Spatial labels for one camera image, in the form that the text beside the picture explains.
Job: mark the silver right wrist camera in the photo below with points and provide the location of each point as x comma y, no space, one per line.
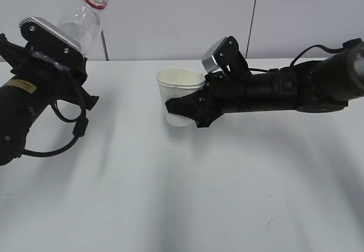
225,55

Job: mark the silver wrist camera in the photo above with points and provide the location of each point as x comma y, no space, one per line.
225,55
51,41

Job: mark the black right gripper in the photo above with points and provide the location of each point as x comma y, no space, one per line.
220,95

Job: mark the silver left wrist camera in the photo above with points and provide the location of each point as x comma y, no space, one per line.
51,41

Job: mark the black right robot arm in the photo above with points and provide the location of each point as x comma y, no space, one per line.
316,86

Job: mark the clear plastic water bottle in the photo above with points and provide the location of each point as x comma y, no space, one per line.
82,22

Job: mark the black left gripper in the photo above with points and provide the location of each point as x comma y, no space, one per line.
38,83

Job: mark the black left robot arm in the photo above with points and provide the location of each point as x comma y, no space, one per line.
15,125

